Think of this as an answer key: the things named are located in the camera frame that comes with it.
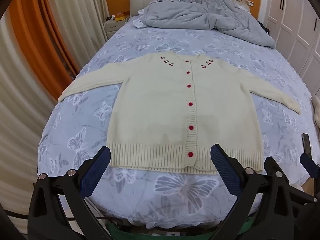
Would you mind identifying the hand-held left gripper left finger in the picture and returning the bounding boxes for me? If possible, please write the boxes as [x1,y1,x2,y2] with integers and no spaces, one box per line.
[27,145,112,240]

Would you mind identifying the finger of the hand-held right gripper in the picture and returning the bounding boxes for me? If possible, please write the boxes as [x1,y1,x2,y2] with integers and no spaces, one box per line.
[299,152,320,179]
[302,133,312,156]

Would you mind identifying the butterfly print bed sheet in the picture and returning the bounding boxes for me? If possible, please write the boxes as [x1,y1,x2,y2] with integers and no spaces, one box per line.
[37,15,320,230]

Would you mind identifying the yellow box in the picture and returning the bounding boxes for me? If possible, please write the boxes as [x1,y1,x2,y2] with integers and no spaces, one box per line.
[113,11,130,21]

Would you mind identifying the cream plush item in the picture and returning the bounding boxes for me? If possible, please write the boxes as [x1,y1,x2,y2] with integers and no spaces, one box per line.
[311,96,320,133]

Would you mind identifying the green cloth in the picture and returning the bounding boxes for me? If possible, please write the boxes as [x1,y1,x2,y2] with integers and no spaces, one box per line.
[105,216,256,240]

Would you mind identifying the orange beam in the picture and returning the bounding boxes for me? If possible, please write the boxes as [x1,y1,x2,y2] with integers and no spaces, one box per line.
[7,0,81,81]

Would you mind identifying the white nightstand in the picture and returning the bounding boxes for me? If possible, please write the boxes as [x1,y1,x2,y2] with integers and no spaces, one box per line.
[103,17,130,41]

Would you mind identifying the cream knit cardigan red buttons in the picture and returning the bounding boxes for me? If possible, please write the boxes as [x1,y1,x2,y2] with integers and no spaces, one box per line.
[58,51,302,175]

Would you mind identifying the grey duvet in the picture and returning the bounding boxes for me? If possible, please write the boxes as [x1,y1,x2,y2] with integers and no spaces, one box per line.
[132,0,277,49]

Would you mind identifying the cream pleated curtain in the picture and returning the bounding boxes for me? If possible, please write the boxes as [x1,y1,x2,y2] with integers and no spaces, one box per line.
[44,0,110,68]
[0,5,73,217]

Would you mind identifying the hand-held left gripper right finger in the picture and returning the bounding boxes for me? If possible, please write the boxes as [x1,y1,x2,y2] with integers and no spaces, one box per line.
[210,144,317,240]

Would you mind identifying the white wardrobe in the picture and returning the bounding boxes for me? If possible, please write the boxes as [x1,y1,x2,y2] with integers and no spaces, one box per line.
[258,0,320,91]

